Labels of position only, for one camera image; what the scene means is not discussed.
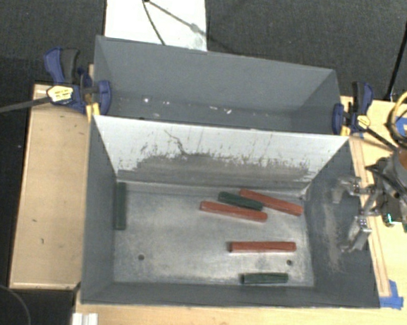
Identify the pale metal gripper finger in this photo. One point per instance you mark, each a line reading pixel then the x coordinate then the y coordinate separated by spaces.
pixel 358 237
pixel 342 191

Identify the red-brown flat block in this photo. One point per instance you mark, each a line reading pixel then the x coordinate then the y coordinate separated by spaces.
pixel 232 211
pixel 274 202
pixel 263 247

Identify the dark green flat block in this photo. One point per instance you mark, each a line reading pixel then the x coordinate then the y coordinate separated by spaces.
pixel 121 206
pixel 239 200
pixel 265 279

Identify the grey metal bin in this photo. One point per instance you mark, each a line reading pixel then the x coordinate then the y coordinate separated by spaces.
pixel 202 179

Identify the pale wood flat board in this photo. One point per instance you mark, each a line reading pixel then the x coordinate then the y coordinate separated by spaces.
pixel 54 187

